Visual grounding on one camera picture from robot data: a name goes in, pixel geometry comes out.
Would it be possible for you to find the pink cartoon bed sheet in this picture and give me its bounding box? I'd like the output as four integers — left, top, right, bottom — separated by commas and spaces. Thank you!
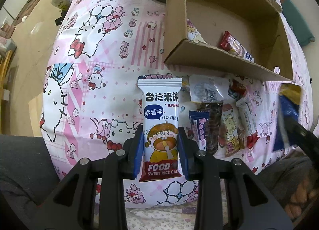
39, 0, 314, 208

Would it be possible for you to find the dark brown jerky packet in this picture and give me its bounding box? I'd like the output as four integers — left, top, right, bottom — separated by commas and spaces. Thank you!
189, 75, 229, 155

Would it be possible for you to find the wooden chair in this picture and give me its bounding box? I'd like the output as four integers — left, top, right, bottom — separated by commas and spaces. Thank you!
1, 50, 15, 134

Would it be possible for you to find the blue yellow tiger snack bag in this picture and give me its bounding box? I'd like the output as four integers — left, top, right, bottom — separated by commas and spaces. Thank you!
273, 83, 302, 152

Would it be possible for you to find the teal cushion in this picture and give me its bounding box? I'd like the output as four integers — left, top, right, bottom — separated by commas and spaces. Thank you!
280, 0, 315, 47

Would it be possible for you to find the white purple rice cake snack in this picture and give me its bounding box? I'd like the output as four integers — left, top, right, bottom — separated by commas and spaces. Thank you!
137, 77, 182, 182

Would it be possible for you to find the blue white bar snack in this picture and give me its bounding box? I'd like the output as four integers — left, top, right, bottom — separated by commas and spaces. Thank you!
189, 111, 209, 151

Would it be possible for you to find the brown cardboard box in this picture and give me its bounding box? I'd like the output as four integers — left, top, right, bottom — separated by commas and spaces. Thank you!
164, 0, 293, 81

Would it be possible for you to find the small red candy wrapper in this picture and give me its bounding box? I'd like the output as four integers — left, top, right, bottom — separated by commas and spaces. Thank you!
228, 79, 247, 101

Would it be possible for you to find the red white rice cake snack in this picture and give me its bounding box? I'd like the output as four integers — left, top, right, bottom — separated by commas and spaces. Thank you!
219, 31, 255, 63

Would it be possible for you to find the small yellow cartoon snack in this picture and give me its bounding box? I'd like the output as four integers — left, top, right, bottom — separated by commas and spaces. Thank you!
187, 19, 206, 44

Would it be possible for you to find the yellow cartoon biscuit packet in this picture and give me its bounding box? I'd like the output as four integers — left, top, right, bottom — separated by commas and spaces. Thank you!
219, 102, 245, 157

